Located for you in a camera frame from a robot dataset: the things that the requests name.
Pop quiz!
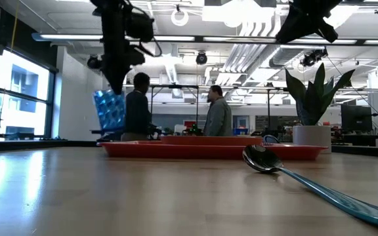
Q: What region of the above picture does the black ceiling spotlight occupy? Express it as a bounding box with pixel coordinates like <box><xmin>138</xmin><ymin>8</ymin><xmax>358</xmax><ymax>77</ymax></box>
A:
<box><xmin>87</xmin><ymin>55</ymin><xmax>104</xmax><ymax>70</ymax></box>
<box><xmin>195</xmin><ymin>51</ymin><xmax>209</xmax><ymax>66</ymax></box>

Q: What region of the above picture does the green potted plant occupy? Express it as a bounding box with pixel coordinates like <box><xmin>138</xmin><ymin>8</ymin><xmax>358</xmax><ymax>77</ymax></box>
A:
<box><xmin>284</xmin><ymin>62</ymin><xmax>356</xmax><ymax>127</ymax></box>

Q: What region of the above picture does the blue crinkled plastic bag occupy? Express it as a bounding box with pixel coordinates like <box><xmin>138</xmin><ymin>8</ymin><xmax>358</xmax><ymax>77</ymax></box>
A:
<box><xmin>92</xmin><ymin>89</ymin><xmax>127</xmax><ymax>131</ymax></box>

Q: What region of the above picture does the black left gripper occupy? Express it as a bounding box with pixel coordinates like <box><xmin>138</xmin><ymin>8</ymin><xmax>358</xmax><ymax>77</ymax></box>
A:
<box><xmin>100</xmin><ymin>3</ymin><xmax>156</xmax><ymax>96</ymax></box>

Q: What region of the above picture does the spoon with blue handle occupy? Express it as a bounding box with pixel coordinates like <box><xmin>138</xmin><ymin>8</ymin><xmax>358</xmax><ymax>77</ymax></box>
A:
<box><xmin>241</xmin><ymin>144</ymin><xmax>378</xmax><ymax>229</ymax></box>

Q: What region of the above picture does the person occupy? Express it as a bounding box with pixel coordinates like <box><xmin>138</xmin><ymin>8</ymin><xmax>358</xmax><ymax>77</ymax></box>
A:
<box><xmin>120</xmin><ymin>71</ymin><xmax>154</xmax><ymax>142</ymax></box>
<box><xmin>203</xmin><ymin>84</ymin><xmax>234</xmax><ymax>137</ymax></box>

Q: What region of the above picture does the white plant pot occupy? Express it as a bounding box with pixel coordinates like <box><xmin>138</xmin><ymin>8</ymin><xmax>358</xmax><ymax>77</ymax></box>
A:
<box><xmin>292</xmin><ymin>125</ymin><xmax>333</xmax><ymax>155</ymax></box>

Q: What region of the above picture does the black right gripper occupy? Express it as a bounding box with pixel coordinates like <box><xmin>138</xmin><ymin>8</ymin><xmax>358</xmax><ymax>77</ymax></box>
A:
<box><xmin>275</xmin><ymin>0</ymin><xmax>343</xmax><ymax>45</ymax></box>

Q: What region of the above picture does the red plastic tray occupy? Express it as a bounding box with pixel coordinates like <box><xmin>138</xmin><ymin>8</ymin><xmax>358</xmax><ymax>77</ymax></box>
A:
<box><xmin>96</xmin><ymin>140</ymin><xmax>329</xmax><ymax>161</ymax></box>

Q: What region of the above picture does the black overhead frame bar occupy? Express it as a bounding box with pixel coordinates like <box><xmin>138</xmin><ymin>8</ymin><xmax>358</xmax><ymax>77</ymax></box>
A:
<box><xmin>31</xmin><ymin>35</ymin><xmax>378</xmax><ymax>47</ymax></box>

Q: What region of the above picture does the white ring lamp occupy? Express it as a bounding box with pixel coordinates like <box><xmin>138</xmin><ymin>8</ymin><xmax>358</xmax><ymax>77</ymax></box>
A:
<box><xmin>170</xmin><ymin>9</ymin><xmax>190</xmax><ymax>28</ymax></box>

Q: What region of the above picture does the long ceiling light strip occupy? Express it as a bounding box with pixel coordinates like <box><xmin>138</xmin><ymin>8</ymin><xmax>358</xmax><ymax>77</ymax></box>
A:
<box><xmin>31</xmin><ymin>31</ymin><xmax>196</xmax><ymax>43</ymax></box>

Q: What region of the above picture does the black ceiling mounted camera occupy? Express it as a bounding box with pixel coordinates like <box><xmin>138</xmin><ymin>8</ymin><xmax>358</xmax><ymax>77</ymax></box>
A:
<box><xmin>299</xmin><ymin>48</ymin><xmax>329</xmax><ymax>68</ymax></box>

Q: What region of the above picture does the black computer monitor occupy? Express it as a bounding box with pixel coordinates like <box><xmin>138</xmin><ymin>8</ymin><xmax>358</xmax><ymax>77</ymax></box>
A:
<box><xmin>341</xmin><ymin>104</ymin><xmax>373</xmax><ymax>133</ymax></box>

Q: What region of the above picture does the orange plastic plate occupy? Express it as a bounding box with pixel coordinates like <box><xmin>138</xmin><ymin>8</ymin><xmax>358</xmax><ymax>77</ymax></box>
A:
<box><xmin>159</xmin><ymin>135</ymin><xmax>264</xmax><ymax>147</ymax></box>

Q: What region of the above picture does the black table edge frame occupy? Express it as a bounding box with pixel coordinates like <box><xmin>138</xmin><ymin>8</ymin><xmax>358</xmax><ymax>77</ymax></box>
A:
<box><xmin>0</xmin><ymin>139</ymin><xmax>98</xmax><ymax>152</ymax></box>

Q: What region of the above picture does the black frame stand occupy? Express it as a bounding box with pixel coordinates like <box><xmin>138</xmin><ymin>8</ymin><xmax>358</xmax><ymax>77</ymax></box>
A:
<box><xmin>148</xmin><ymin>84</ymin><xmax>200</xmax><ymax>128</ymax></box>

